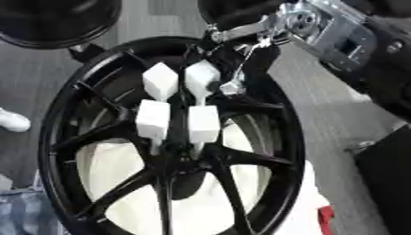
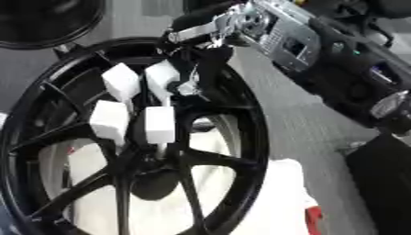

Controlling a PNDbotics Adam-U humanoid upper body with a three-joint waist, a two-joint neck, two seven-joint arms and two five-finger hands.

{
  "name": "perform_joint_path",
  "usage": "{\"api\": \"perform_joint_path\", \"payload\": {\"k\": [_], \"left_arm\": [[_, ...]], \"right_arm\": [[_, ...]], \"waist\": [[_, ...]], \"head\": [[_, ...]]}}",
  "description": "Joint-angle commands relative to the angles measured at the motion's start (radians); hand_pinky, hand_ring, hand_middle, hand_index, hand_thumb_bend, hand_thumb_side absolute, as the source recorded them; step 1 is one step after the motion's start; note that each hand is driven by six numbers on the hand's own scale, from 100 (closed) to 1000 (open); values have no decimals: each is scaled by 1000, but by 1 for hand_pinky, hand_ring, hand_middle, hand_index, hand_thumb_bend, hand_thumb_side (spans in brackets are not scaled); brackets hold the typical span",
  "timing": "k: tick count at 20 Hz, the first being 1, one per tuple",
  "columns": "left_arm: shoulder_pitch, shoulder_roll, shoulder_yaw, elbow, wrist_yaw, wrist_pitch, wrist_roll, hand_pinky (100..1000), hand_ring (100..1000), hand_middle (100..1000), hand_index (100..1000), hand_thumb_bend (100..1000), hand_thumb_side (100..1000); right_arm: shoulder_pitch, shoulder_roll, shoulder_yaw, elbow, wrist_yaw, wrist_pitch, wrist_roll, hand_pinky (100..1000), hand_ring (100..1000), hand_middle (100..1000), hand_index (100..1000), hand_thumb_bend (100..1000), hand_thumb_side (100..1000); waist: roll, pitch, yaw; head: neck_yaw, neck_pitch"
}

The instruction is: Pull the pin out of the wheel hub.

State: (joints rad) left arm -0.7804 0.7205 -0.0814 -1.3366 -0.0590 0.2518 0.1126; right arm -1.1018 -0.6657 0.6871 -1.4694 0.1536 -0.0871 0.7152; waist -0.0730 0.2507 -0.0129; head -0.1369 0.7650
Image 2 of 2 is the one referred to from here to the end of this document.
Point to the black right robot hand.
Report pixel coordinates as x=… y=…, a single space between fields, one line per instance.
x=211 y=65

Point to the black spoked wheel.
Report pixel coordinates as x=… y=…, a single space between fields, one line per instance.
x=242 y=128

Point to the black round tyre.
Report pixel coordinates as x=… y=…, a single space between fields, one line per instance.
x=48 y=18

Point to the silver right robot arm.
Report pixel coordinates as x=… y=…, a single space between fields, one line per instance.
x=299 y=46

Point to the red object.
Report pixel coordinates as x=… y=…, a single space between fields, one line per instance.
x=314 y=218

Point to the white pin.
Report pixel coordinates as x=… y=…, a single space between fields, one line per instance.
x=121 y=81
x=159 y=76
x=160 y=124
x=109 y=120

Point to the black case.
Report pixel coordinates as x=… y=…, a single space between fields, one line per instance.
x=382 y=183

